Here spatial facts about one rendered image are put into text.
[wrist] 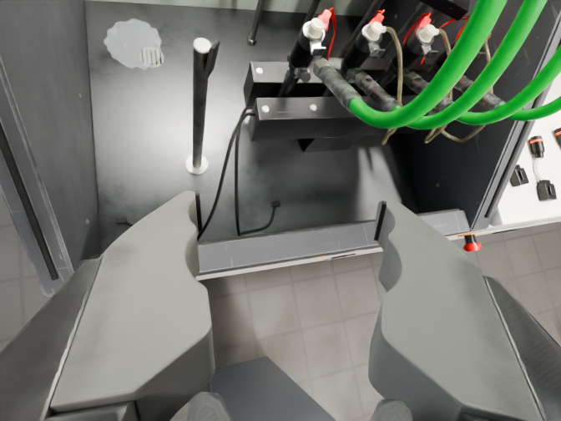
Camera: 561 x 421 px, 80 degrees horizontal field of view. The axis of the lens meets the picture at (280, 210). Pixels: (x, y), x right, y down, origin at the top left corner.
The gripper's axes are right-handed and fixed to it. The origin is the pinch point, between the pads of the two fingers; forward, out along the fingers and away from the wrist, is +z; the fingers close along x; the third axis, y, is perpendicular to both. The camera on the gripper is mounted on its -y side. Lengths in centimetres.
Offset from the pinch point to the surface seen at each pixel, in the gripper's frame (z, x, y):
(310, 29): 33.9, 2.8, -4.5
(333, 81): 26.1, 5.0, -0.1
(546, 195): 42, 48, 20
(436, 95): 11.9, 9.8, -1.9
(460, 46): 10.7, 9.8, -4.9
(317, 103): 43.9, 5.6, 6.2
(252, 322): 85, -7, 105
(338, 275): 106, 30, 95
